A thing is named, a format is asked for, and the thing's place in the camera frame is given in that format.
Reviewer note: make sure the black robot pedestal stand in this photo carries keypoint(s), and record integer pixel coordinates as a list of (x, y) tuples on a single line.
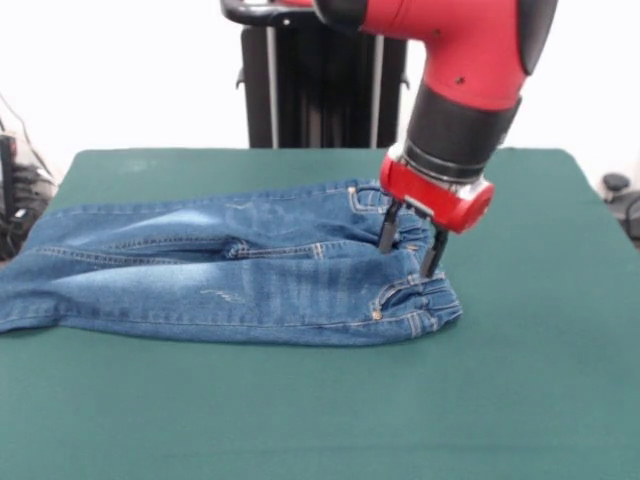
[(320, 85)]

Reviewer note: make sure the blue denim jeans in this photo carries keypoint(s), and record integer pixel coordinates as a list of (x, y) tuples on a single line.
[(250, 270)]

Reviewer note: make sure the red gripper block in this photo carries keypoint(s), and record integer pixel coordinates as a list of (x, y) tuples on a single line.
[(435, 197)]

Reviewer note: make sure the black electronics box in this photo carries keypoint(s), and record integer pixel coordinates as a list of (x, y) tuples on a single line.
[(7, 170)]

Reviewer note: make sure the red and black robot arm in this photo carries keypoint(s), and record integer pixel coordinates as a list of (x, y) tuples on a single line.
[(460, 85)]

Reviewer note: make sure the black chair base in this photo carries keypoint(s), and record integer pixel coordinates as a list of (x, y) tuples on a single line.
[(622, 197)]

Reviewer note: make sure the dark green table cloth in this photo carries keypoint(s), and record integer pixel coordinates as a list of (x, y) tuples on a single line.
[(300, 400)]

